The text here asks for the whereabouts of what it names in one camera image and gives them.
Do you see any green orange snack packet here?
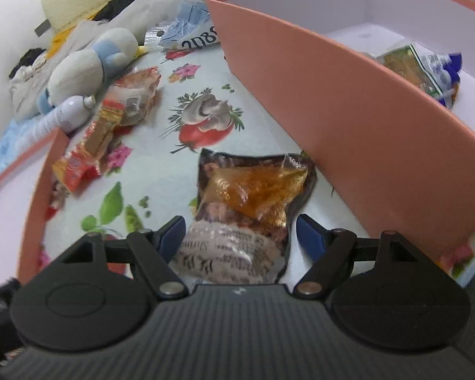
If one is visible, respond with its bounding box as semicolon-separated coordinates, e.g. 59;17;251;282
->
376;43;445;99

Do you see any dark snack packet orange sauce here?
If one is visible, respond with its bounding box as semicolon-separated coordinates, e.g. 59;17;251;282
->
170;148;318;286

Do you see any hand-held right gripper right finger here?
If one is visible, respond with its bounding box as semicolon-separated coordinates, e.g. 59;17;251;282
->
292;213;420;297

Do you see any red round-logo snack packet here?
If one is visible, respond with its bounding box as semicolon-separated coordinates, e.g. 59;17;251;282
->
52;144;104;196

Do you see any brown snack packet orange band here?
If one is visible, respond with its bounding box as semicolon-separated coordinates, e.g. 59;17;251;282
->
81;99;126;159

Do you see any floral bed sheet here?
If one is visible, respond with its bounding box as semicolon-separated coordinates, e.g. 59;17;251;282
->
0;43;475;290

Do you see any white spray bottle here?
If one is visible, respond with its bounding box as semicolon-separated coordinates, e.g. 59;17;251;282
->
16;95;98;149

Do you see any orange white snack packet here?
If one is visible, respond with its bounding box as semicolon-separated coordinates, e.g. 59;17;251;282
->
103;66;162;127

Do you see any grey duvet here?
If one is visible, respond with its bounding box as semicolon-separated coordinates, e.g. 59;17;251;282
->
11;0;274;123

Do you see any white blue plush toy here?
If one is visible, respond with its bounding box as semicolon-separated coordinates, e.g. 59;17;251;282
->
37;28;148;117

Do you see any pink box lid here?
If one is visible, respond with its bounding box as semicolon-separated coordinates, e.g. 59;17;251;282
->
0;127;70;286

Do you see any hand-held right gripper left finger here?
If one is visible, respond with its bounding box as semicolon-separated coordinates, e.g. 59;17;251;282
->
53;215;189;300

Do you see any pink cardboard box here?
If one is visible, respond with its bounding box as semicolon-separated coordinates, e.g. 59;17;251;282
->
205;0;475;290

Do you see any blue white plastic bag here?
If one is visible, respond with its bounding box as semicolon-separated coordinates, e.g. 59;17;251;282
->
158;0;223;51

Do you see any pile of clothes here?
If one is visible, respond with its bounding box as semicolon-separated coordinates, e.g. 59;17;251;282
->
9;47;52;82

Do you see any yellow pillow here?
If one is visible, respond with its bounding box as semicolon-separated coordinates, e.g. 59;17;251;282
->
49;12;104;58

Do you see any blue snack packet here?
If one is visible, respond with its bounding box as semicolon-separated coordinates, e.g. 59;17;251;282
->
420;51;464;110

